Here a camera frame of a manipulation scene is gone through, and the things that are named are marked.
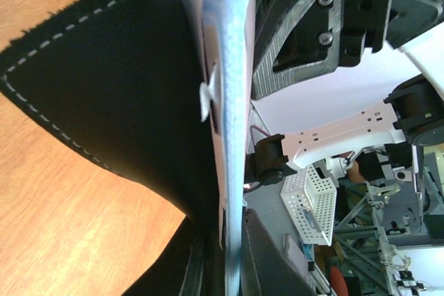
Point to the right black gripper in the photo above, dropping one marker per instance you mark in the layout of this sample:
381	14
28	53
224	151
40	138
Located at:
297	40

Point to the white perforated basket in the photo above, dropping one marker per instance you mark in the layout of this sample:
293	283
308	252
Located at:
310	199

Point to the black card holder wallet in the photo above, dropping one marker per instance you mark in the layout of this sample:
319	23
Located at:
156	92

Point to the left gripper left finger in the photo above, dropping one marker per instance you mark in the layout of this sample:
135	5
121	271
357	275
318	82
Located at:
179	268

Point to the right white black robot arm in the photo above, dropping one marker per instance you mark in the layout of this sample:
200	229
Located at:
411	113

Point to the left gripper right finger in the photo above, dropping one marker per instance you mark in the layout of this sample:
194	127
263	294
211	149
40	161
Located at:
264	270

